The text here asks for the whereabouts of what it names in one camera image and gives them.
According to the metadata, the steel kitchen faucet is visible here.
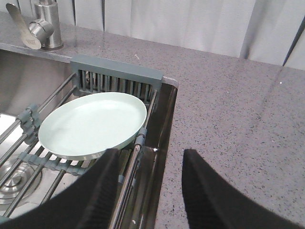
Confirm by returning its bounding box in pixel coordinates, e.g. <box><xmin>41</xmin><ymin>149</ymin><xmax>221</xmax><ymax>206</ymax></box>
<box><xmin>6</xmin><ymin>0</ymin><xmax>63</xmax><ymax>51</ymax></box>

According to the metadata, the round steel sink drain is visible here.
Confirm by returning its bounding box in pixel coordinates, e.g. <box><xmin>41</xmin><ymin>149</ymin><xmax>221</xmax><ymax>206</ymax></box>
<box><xmin>0</xmin><ymin>159</ymin><xmax>42</xmax><ymax>205</ymax></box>

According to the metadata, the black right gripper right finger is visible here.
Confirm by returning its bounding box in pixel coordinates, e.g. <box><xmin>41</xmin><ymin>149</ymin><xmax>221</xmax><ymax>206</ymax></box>
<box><xmin>182</xmin><ymin>149</ymin><xmax>300</xmax><ymax>229</ymax></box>

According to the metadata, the pale green round plate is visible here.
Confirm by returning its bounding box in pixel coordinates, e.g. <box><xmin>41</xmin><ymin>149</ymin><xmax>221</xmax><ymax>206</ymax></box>
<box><xmin>38</xmin><ymin>92</ymin><xmax>147</xmax><ymax>161</ymax></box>

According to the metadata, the grey-blue wire dish rack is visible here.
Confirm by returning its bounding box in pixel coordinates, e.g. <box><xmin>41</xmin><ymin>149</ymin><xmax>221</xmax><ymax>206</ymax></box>
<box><xmin>0</xmin><ymin>54</ymin><xmax>163</xmax><ymax>229</ymax></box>

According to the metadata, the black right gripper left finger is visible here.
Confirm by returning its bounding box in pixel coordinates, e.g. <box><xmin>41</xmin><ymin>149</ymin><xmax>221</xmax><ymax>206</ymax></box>
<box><xmin>0</xmin><ymin>149</ymin><xmax>119</xmax><ymax>229</ymax></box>

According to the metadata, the stainless steel sink basin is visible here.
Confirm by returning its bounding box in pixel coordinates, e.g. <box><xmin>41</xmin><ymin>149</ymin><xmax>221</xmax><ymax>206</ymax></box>
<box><xmin>0</xmin><ymin>42</ymin><xmax>179</xmax><ymax>229</ymax></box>

